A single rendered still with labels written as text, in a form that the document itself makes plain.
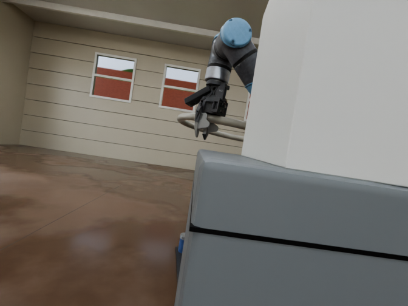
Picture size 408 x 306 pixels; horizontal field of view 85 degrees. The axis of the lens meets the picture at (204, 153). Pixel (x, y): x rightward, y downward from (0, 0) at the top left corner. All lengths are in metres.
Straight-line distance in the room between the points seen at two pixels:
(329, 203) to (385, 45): 0.15
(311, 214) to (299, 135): 0.07
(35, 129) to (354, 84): 8.98
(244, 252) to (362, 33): 0.21
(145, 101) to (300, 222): 7.56
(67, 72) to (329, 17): 8.65
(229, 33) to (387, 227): 0.63
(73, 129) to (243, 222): 8.28
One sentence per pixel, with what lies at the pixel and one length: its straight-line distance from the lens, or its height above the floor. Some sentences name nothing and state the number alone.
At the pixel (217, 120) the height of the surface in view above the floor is 0.96.
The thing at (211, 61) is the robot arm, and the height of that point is 1.16.
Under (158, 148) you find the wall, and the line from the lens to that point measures 7.49.
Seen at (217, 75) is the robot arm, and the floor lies 1.11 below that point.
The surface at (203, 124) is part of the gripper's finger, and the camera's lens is 0.80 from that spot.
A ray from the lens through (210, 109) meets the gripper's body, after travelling 0.81.
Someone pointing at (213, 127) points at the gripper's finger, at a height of 0.93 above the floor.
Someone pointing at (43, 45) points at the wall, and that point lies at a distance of 9.41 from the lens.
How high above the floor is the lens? 0.86
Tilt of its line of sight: 2 degrees down
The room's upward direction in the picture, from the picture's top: 9 degrees clockwise
